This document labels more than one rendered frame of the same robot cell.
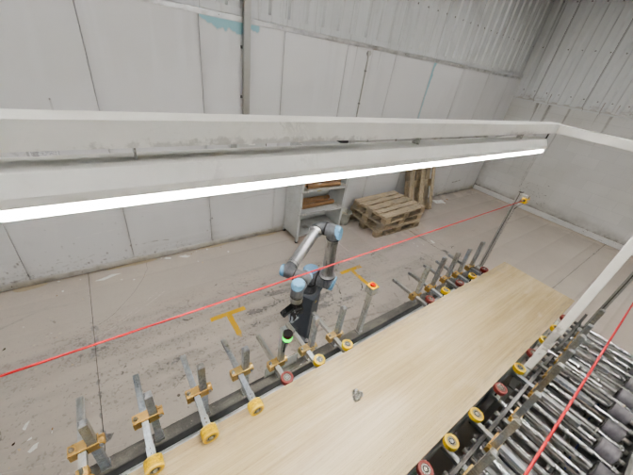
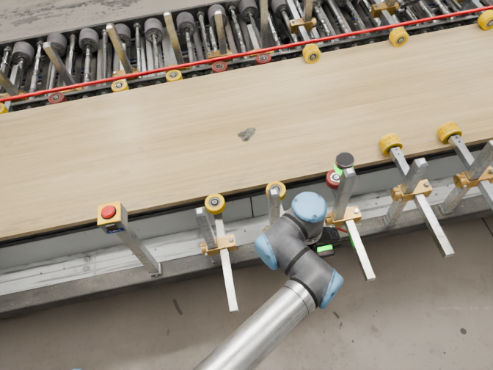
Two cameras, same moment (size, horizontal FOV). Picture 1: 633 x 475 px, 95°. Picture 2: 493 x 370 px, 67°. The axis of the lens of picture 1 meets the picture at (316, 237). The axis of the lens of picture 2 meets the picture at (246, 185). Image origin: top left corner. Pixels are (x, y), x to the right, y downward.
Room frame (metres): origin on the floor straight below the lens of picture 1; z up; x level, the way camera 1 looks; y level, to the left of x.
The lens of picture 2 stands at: (1.93, 0.21, 2.19)
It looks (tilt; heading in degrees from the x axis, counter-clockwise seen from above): 57 degrees down; 216
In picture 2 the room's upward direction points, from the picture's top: 8 degrees counter-clockwise
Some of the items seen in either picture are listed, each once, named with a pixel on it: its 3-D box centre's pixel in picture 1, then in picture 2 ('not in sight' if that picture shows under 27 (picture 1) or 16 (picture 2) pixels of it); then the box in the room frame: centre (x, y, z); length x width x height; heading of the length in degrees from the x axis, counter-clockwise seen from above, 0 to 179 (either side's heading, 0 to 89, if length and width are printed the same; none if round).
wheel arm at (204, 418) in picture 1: (194, 390); (480, 180); (0.87, 0.53, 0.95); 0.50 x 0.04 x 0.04; 40
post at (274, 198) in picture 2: (311, 340); (274, 224); (1.37, -0.08, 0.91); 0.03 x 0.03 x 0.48; 40
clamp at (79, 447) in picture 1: (87, 446); not in sight; (0.55, 0.89, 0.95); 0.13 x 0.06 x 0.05; 130
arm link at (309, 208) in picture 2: (297, 288); (307, 215); (1.47, 0.07, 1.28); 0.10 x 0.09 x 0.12; 163
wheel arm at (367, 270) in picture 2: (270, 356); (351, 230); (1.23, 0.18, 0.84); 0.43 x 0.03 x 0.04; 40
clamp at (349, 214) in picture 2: (277, 363); (342, 216); (1.19, 0.12, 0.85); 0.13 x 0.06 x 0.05; 130
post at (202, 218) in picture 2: (338, 329); (210, 240); (1.53, -0.28, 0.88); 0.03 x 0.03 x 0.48; 40
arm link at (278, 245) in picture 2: (302, 278); (282, 244); (1.58, 0.05, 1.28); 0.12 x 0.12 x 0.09; 73
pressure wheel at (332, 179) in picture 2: (286, 382); (334, 183); (1.07, 0.04, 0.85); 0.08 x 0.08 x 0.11
